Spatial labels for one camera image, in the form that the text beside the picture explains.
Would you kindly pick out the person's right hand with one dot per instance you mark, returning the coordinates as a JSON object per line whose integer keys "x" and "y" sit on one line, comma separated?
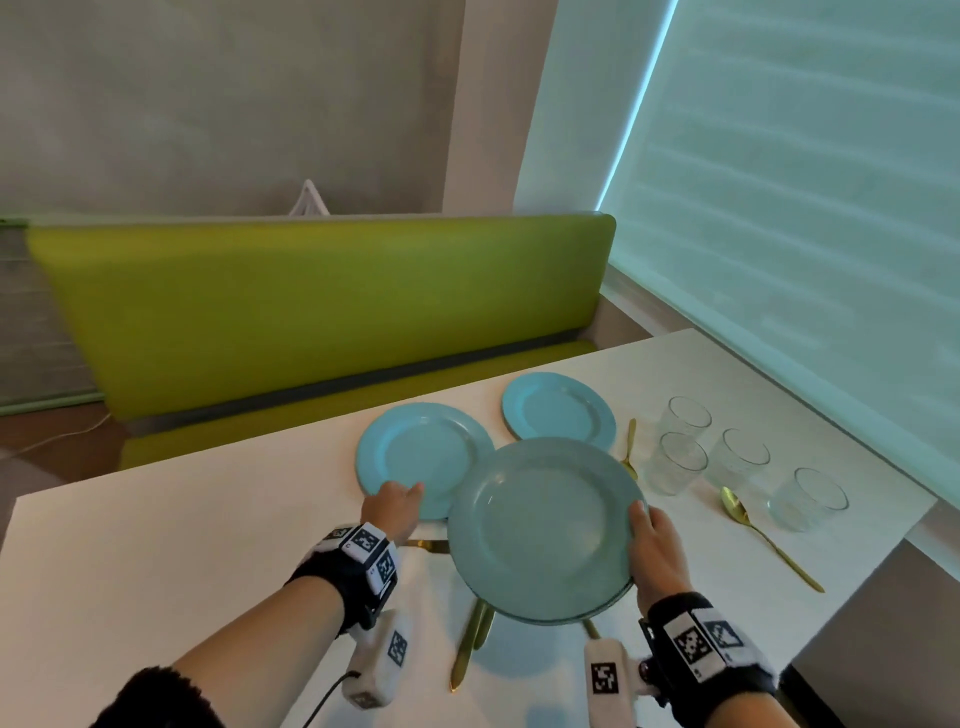
{"x": 660, "y": 559}

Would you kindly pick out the person's left hand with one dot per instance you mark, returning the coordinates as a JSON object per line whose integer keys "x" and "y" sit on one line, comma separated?
{"x": 386, "y": 511}

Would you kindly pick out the person's left fingers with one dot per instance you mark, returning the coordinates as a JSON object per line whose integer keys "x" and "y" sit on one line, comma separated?
{"x": 401, "y": 490}

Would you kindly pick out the person's right thumb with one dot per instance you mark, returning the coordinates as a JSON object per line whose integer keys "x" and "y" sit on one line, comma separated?
{"x": 639, "y": 525}

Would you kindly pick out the light blue plate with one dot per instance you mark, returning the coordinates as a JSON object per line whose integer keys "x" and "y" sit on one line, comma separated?
{"x": 559, "y": 409}
{"x": 424, "y": 454}

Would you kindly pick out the large blue plate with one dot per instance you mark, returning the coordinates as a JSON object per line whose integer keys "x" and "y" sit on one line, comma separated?
{"x": 555, "y": 622}
{"x": 544, "y": 529}

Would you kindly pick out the person's right forearm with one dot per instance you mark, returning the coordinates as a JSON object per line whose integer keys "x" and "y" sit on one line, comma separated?
{"x": 750, "y": 712}

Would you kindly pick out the person's left forearm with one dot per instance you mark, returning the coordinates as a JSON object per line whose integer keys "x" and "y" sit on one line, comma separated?
{"x": 240, "y": 652}

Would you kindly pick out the gold cutlery piece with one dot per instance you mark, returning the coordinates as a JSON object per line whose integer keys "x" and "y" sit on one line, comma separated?
{"x": 592, "y": 628}
{"x": 429, "y": 545}

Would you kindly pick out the clear drinking glass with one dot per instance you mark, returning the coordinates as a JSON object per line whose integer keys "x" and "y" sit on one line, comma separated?
{"x": 739, "y": 457}
{"x": 675, "y": 465}
{"x": 688, "y": 417}
{"x": 808, "y": 501}

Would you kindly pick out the gold spoon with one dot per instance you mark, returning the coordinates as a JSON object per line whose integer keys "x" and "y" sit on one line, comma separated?
{"x": 772, "y": 545}
{"x": 631, "y": 450}

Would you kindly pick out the black wristband with markers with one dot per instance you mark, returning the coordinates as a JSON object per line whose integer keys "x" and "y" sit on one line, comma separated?
{"x": 705, "y": 649}
{"x": 352, "y": 570}

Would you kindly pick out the green bench seat cushion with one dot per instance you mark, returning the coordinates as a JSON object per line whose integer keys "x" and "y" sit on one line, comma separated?
{"x": 337, "y": 409}

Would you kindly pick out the gold knife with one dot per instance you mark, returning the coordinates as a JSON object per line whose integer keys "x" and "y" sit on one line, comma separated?
{"x": 485, "y": 626}
{"x": 465, "y": 649}

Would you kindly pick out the green bench backrest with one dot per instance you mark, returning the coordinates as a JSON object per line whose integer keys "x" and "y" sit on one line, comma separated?
{"x": 322, "y": 307}

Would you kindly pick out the white pointed object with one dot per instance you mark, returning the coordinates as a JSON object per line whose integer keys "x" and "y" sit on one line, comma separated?
{"x": 308, "y": 201}

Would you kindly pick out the large white roller blind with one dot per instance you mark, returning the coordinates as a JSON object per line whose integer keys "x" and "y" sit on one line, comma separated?
{"x": 810, "y": 210}

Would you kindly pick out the narrow white roller blind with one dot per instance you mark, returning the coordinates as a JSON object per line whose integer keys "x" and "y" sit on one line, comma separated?
{"x": 585, "y": 105}

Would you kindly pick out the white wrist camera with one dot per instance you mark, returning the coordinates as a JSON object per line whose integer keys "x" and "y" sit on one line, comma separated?
{"x": 379, "y": 660}
{"x": 611, "y": 679}

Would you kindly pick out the grey panel with green frame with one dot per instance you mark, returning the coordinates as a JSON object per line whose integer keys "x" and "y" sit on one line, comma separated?
{"x": 37, "y": 337}

